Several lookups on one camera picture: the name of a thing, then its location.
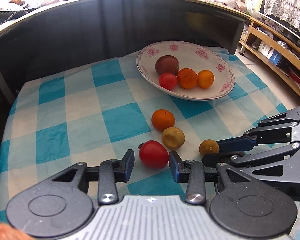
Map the small brown fruit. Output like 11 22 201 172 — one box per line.
199 139 220 156

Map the yellow-brown lime fruit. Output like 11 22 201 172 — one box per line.
161 127 185 150

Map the wooden tv shelf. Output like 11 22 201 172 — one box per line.
239 17 300 97

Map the red tomato on cloth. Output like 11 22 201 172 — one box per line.
138 140 169 169

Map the orange tangerine on cloth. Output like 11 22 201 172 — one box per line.
151 109 175 132

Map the small orange tangerine in plate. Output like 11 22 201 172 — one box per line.
197 70 215 89

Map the blue checkered cloth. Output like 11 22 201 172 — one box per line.
0 48 285 222

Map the small red tomato in plate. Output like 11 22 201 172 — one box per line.
159 73 178 90

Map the white floral plate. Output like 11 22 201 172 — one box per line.
136 41 235 101

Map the dark purple tomato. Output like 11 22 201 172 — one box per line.
155 55 179 76

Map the dark coffee table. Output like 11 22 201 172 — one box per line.
0 0 247 103

